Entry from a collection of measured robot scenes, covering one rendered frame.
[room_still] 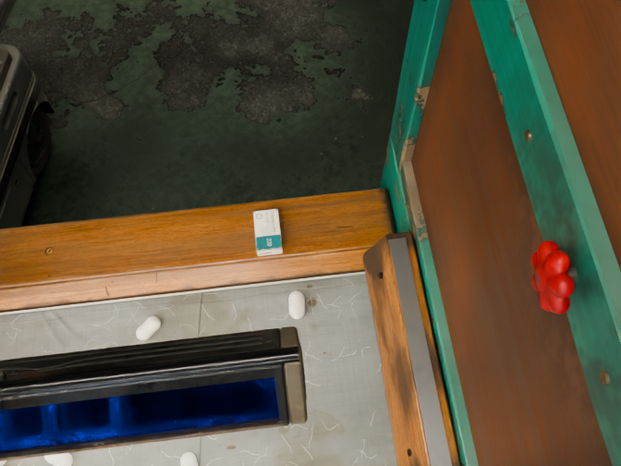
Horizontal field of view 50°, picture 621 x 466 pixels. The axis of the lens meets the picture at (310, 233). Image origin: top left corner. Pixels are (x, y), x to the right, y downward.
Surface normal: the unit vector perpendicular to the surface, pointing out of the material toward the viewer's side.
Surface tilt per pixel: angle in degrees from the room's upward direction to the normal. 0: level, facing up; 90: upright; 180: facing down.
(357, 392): 0
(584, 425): 90
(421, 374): 0
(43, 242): 0
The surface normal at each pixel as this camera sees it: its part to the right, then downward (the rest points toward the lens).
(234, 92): 0.00, -0.44
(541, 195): -0.99, 0.11
